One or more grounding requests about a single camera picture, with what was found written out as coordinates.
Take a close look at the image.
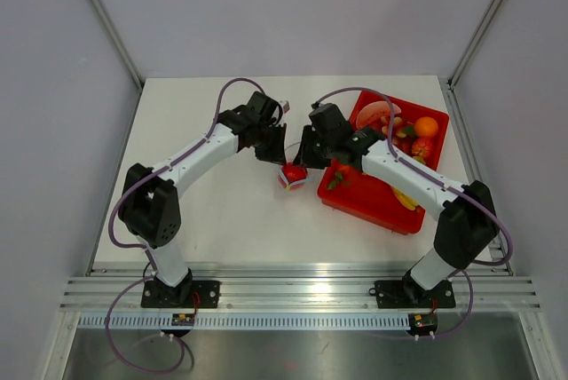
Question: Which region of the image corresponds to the clear zip top bag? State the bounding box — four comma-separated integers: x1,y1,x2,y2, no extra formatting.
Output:
277,141,313,192

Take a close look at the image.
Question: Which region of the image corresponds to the red tomato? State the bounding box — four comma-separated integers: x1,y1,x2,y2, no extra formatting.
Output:
278,162,308,190

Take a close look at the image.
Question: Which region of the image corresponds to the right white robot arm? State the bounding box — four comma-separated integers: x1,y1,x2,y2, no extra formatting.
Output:
295,103,502,306

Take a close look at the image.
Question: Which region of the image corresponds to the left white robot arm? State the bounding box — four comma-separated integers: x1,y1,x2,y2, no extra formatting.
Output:
116,91,289,308

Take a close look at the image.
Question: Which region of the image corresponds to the watermelon slice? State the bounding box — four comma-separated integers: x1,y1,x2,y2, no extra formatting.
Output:
355,100,401,129

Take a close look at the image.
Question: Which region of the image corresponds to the lychee bunch with leaf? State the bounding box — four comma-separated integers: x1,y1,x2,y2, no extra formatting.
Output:
368,115,417,154

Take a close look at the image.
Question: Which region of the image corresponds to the red plastic tray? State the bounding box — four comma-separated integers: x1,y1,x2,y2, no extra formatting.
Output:
317,97,449,234

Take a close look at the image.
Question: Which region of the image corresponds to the orange fruit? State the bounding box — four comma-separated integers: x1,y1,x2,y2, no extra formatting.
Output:
414,116,439,139

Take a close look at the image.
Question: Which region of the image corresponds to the yellow banana bunch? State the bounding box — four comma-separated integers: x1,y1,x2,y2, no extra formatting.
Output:
390,186,420,211

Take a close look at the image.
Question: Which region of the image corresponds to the right circuit board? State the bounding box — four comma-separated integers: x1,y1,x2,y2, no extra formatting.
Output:
409,313,438,335

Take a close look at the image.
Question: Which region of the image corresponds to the circuit board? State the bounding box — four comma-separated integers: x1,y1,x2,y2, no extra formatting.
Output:
409,313,438,335
171,313,195,327

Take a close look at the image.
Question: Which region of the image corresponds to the left circuit board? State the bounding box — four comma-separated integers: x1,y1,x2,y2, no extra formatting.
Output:
171,313,195,327

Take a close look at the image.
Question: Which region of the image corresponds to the aluminium rail frame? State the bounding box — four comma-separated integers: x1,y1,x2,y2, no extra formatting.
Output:
59,263,541,313

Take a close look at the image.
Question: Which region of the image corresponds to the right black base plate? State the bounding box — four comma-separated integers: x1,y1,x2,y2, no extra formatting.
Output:
368,280,456,309

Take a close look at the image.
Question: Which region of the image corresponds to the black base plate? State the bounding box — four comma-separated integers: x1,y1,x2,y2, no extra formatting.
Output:
368,280,456,309
140,280,221,309

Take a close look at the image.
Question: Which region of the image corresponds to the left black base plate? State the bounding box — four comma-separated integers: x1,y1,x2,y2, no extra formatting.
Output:
140,280,221,309

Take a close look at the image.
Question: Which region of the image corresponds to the left aluminium corner post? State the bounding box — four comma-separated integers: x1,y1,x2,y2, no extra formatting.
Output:
88,0,145,95

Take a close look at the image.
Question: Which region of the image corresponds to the aluminium corner post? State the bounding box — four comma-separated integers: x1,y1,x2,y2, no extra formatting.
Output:
88,0,145,95
447,0,506,91

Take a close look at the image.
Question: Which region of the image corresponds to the right aluminium corner post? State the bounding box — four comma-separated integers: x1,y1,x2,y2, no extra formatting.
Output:
447,0,506,91

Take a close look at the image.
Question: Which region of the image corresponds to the white slotted cable duct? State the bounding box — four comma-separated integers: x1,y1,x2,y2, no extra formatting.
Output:
78,312,410,331

